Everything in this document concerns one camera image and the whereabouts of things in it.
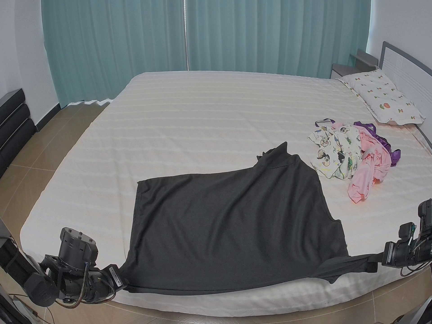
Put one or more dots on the pink garment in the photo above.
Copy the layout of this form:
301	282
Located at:
371	170

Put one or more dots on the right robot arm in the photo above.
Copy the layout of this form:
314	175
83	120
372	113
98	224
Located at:
425	214

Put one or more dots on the purple garment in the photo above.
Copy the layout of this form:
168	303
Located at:
388	147

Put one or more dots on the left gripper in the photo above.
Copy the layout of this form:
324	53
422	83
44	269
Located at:
108	285

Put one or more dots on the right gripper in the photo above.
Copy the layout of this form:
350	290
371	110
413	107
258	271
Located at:
400	255

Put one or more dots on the grey bedside table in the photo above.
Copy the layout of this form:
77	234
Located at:
344	69

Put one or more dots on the black chest of drawers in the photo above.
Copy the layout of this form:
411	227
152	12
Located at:
13	123

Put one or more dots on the bed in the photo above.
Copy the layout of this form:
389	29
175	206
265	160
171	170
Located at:
202	113

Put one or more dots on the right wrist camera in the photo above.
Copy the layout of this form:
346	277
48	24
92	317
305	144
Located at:
406	231

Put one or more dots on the white printed pyjama garment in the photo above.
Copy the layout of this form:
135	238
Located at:
337	150

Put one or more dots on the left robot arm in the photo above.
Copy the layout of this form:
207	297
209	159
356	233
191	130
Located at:
40	282

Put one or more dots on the black T-shirt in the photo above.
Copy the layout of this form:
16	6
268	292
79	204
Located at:
229	228

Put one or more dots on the white printed pillow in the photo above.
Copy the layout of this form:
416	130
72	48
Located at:
381	96

